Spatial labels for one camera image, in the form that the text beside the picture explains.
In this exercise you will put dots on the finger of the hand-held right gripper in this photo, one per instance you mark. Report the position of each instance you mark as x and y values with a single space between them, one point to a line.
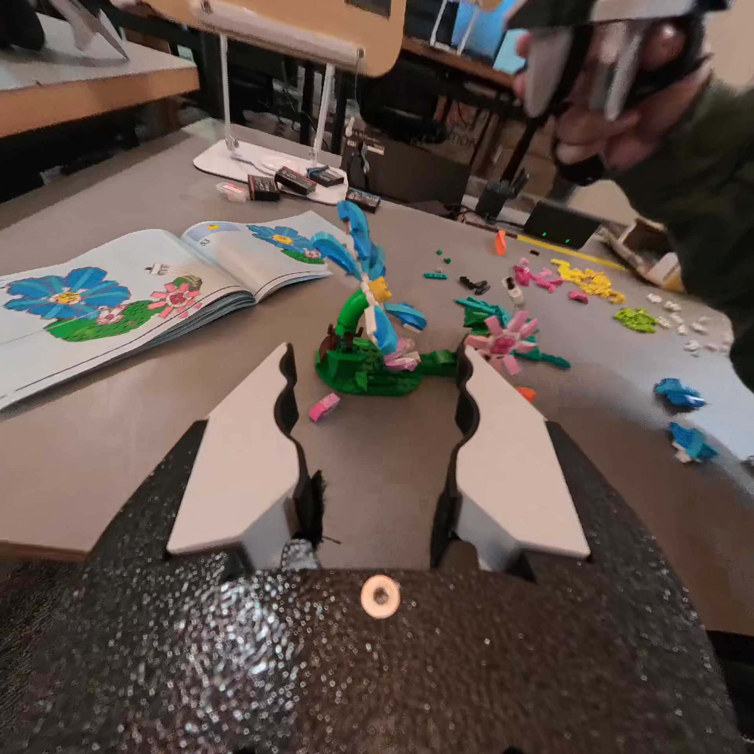
618 65
546 70

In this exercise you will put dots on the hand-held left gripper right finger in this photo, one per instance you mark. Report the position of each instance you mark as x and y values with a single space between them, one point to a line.
512 465

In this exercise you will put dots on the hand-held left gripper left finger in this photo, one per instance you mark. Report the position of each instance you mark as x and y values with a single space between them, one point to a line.
235 465

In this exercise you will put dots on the lego flower model green base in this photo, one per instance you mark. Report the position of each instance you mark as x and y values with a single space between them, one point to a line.
365 377

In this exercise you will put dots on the blue lego petal white end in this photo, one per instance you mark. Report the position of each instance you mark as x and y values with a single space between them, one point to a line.
692 442

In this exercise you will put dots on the person's right forearm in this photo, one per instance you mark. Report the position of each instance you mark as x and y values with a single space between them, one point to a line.
701 188

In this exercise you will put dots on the small orange lego piece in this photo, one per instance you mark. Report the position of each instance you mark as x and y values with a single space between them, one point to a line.
526 393

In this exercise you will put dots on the pink lego piece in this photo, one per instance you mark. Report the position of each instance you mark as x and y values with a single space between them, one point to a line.
324 406

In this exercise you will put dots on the pink lego flower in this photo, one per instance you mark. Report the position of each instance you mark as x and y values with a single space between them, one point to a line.
500 343

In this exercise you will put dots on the teal lego leaf pieces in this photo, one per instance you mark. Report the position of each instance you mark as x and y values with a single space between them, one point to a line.
480 312

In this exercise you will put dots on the lego instruction booklet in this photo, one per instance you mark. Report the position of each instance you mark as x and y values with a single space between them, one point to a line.
118 336

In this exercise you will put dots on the white lego piece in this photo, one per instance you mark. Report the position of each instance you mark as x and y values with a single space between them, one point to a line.
513 290

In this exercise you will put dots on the black lego pieces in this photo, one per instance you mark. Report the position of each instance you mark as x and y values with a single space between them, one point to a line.
476 286

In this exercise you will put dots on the pile of pink lego pieces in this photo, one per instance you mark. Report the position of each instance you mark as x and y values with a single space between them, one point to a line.
542 278

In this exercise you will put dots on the pile of lime lego pieces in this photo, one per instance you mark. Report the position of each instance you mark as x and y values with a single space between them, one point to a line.
636 319

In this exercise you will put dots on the pile of yellow lego pieces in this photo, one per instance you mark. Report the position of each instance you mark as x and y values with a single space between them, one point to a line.
592 281

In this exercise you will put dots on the pile of white lego pieces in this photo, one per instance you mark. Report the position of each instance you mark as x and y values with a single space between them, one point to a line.
695 327

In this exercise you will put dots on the person's right hand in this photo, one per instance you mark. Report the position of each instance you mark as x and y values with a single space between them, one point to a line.
595 135

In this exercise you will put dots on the wooden back desk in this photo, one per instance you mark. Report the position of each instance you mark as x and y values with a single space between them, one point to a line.
459 65

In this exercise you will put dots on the black office chair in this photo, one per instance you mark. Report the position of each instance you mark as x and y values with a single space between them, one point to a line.
400 100

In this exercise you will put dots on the black box green lights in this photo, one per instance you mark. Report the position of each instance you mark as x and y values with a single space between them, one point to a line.
559 227

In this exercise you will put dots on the black computer case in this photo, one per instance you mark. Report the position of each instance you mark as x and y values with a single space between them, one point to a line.
412 171

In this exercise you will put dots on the orange brick separator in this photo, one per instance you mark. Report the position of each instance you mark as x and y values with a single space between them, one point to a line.
500 242

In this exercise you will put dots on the cardboard box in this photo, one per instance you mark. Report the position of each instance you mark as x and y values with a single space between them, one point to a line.
645 247

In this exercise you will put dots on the person's green jacket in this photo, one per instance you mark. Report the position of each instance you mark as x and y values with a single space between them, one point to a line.
743 359

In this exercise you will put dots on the wooden panel stand white base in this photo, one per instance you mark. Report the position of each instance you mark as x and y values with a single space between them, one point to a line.
283 20

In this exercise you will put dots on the small white plastic case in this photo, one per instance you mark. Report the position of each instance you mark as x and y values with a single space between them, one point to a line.
231 192

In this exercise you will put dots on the wooden side table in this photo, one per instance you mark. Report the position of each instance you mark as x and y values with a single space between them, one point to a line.
88 88

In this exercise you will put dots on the black camera battery blue label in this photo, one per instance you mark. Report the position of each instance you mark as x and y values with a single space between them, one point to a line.
327 176

